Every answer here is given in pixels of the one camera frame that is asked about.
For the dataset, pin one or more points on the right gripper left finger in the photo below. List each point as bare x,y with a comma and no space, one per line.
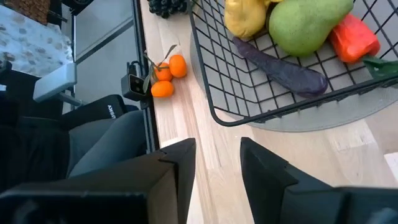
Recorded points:
93,202

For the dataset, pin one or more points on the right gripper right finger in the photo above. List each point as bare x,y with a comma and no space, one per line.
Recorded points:
311,205

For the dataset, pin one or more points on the purple eggplant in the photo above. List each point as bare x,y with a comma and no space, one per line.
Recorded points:
286,74

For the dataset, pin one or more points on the red bell pepper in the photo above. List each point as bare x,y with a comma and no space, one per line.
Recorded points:
354,39

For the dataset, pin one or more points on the green pear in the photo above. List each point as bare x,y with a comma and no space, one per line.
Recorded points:
301,28

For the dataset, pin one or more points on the yellow lemon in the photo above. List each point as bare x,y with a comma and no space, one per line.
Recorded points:
244,18

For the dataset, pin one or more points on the black grape bunch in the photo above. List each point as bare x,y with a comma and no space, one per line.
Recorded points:
164,6

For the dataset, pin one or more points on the grey round mat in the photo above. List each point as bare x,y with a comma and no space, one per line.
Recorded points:
311,119

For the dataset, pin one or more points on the white paper sheet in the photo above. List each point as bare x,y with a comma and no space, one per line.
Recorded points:
392,166

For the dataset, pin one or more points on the grey chair armrest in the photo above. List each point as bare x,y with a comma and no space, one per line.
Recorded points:
54,82

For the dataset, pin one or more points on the orange mandarin bunch with leaves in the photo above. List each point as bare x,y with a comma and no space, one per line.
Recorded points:
178,66

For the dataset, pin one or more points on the white dotted cloth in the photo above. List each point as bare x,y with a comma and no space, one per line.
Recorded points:
34,43

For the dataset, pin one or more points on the brown woven mat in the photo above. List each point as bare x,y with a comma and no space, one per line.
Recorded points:
31,9

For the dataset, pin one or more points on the small black table camera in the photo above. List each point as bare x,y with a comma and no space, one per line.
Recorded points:
132,85

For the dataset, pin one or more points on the black aluminium table frame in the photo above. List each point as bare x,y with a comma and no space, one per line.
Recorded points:
140,31

